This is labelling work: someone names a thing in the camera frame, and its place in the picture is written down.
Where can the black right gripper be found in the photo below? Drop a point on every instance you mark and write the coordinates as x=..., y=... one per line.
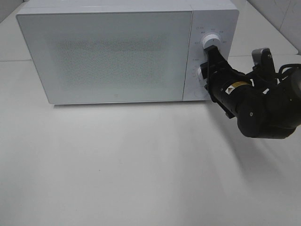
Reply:
x=226, y=87

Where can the white timer knob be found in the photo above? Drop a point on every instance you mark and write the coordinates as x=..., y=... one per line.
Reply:
x=199, y=74

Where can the round white door button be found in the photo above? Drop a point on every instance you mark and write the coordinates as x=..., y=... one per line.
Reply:
x=200, y=94

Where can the white microwave door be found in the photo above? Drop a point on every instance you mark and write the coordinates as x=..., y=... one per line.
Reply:
x=109, y=58

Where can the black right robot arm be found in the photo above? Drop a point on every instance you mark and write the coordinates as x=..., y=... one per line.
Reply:
x=265, y=102

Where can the upper white power knob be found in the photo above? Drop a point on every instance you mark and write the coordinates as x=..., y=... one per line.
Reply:
x=211, y=39

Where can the white microwave oven body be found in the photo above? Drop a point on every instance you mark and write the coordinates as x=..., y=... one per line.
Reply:
x=208, y=16

